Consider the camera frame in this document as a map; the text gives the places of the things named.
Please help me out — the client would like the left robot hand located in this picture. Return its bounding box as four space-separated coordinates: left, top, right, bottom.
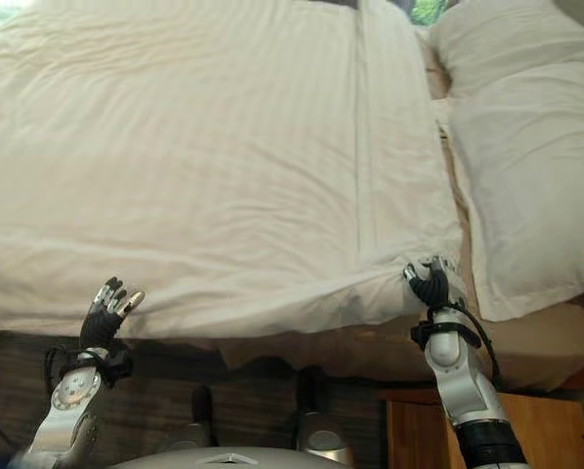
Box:
79 277 146 344

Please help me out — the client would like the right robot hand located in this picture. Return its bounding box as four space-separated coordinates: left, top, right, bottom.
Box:
401 254 467 310

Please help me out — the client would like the white striped duvet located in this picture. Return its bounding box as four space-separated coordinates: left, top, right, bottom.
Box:
0 0 465 339

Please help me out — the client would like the beige mattress with sheet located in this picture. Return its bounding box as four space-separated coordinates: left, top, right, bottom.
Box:
120 23 584 393

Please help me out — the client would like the large white pillow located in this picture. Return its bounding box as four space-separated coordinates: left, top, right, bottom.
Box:
436 95 584 322

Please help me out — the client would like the left silver robot leg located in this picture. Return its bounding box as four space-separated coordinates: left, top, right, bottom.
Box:
167 385 216 449

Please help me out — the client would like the silver robot leg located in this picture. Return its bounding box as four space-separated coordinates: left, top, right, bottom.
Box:
167 385 216 449
291 366 355 465

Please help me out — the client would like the wooden bedside cabinet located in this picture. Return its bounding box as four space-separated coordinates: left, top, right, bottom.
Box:
385 390 584 469

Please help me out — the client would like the right silver robot leg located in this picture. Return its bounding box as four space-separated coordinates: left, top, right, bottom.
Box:
291 366 355 465

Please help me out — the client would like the silver robot torso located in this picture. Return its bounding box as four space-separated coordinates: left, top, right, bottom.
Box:
106 442 342 469

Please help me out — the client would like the window with green view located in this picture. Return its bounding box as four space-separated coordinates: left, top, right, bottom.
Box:
408 0 452 26

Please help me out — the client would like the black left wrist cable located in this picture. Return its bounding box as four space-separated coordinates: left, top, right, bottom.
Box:
43 344 81 387

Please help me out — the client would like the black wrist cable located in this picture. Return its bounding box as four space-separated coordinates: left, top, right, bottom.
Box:
447 302 502 391
43 344 81 387

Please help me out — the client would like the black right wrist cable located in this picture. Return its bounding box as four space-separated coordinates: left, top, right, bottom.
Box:
447 302 502 391

